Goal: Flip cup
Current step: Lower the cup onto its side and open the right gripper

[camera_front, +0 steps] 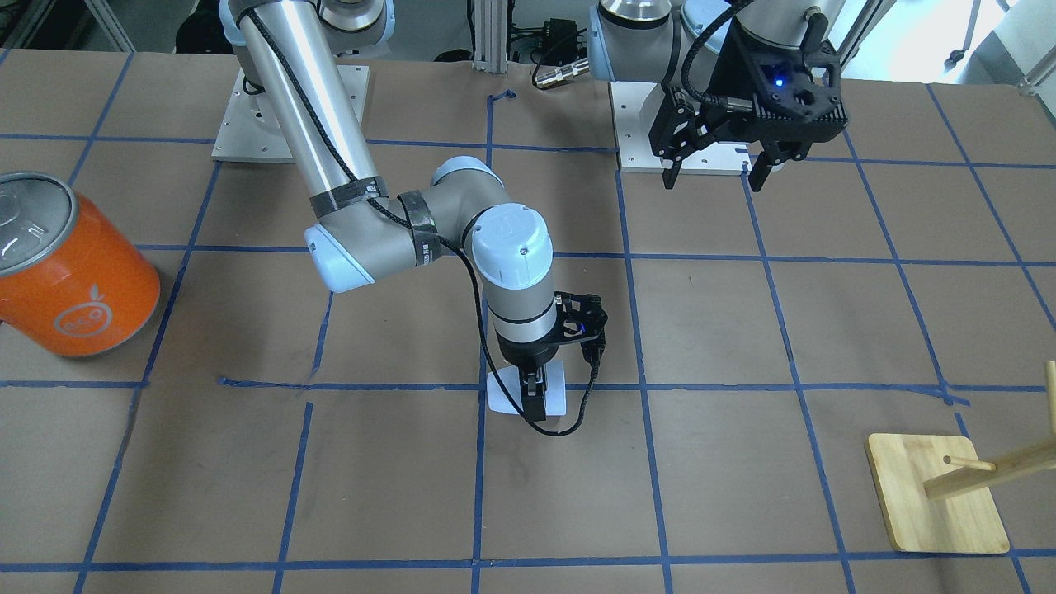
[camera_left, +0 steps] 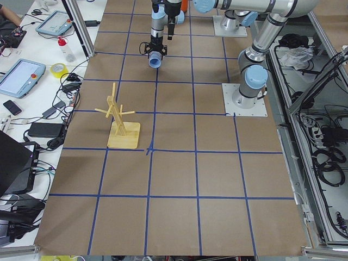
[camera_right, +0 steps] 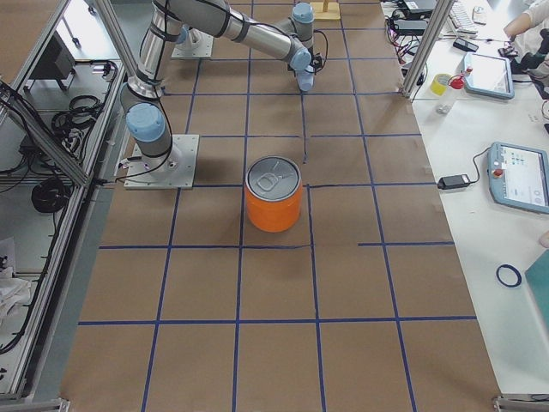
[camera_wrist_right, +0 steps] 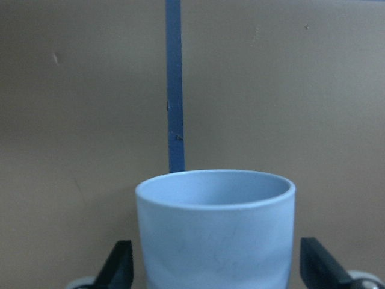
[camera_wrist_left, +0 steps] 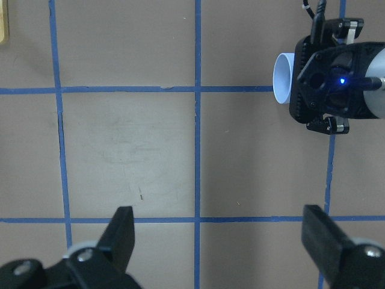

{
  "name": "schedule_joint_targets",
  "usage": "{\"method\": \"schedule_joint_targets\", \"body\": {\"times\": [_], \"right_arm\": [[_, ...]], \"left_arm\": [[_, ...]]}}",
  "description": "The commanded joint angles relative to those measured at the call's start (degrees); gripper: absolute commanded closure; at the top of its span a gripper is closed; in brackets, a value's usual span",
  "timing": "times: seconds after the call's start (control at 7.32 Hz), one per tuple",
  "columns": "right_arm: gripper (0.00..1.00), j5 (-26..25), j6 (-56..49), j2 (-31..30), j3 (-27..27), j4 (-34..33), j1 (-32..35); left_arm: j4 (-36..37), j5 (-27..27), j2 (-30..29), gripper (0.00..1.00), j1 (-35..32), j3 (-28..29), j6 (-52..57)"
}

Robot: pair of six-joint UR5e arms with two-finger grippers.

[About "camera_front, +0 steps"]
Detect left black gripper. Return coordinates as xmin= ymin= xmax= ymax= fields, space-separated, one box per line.
xmin=648 ymin=37 xmax=850 ymax=192

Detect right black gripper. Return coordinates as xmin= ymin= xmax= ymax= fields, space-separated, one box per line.
xmin=499 ymin=292 xmax=608 ymax=422

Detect light blue plastic cup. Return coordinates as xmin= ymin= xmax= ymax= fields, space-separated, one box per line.
xmin=487 ymin=360 xmax=567 ymax=421

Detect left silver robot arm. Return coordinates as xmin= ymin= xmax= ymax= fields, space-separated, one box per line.
xmin=587 ymin=1 xmax=850 ymax=191

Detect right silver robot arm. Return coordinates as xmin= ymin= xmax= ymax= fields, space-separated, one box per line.
xmin=219 ymin=1 xmax=607 ymax=431

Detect wooden cup rack stand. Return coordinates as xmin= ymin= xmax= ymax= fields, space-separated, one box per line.
xmin=850 ymin=360 xmax=1054 ymax=555

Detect large orange can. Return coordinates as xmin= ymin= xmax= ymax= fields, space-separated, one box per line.
xmin=1 ymin=172 xmax=161 ymax=357

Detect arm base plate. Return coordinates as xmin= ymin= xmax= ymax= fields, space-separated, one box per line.
xmin=609 ymin=81 xmax=756 ymax=177
xmin=211 ymin=64 xmax=370 ymax=163

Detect aluminium frame post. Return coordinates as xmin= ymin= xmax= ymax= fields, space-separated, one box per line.
xmin=467 ymin=1 xmax=512 ymax=78

